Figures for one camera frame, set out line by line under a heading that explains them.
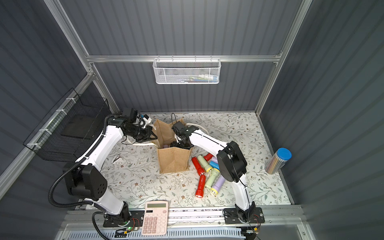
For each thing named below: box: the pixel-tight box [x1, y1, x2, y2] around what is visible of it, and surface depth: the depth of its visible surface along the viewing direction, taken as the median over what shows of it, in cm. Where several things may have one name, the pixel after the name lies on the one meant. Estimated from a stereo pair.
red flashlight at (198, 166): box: [191, 157, 206, 176], surface depth 91 cm
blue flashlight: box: [209, 160, 220, 170], surface depth 91 cm
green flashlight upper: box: [197, 155, 213, 173], surface depth 91 cm
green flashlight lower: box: [205, 168, 220, 189], surface depth 86 cm
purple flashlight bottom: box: [210, 175, 226, 195], surface depth 83 cm
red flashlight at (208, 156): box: [203, 152, 214, 162], surface depth 95 cm
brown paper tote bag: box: [153, 119, 193, 174], surface depth 86 cm
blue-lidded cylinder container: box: [264, 147, 292, 175], surface depth 78 cm
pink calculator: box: [141, 200, 169, 236], surface depth 74 cm
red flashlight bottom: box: [195, 174, 206, 198], surface depth 83 cm
